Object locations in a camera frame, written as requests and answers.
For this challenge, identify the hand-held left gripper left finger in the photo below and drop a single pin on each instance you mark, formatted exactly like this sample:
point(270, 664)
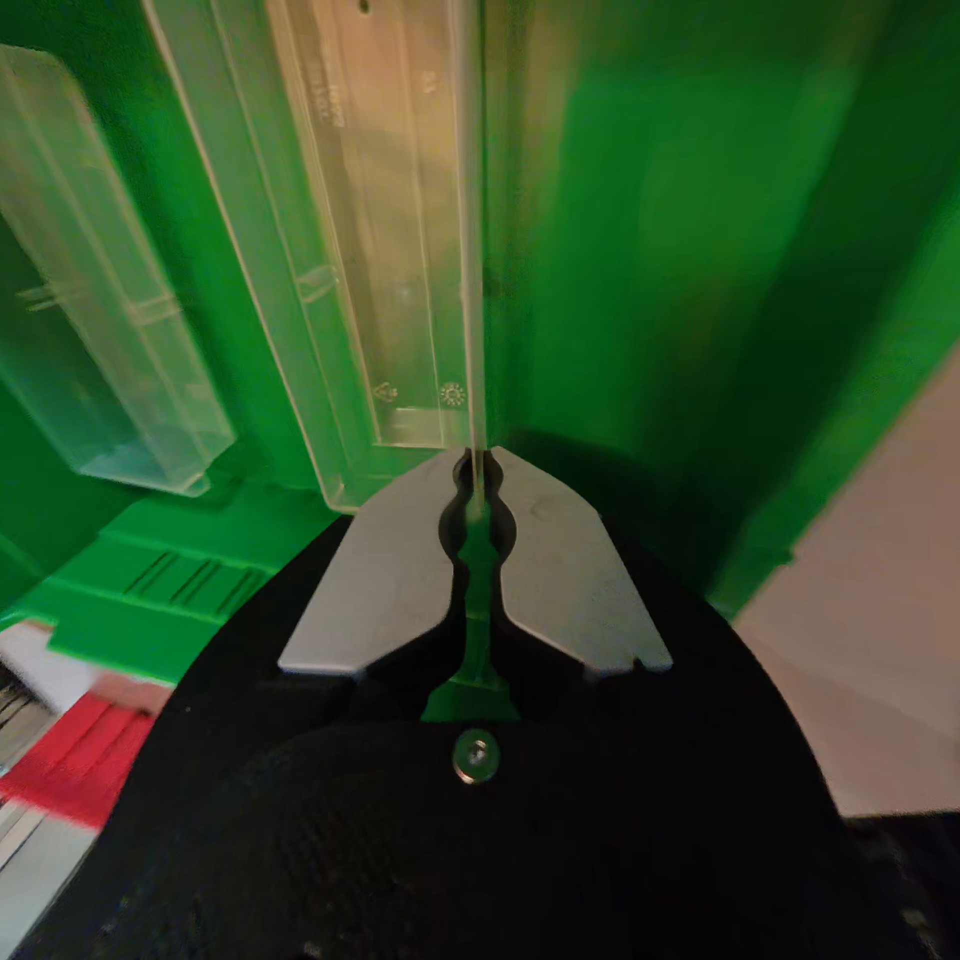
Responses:
point(375, 592)

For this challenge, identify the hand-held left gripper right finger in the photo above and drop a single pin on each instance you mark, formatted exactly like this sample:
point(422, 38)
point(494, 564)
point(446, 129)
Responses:
point(577, 592)

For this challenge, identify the person's black clothing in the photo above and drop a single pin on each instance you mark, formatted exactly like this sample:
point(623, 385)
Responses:
point(915, 877)

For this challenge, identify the large red plastic bin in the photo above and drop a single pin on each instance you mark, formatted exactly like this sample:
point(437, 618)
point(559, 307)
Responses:
point(67, 757)

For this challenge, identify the clear plastic drawer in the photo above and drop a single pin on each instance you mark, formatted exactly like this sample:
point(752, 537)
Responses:
point(360, 225)
point(97, 300)

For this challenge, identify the green plastic bin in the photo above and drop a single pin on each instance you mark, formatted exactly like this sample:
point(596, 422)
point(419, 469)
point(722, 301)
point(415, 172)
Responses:
point(675, 225)

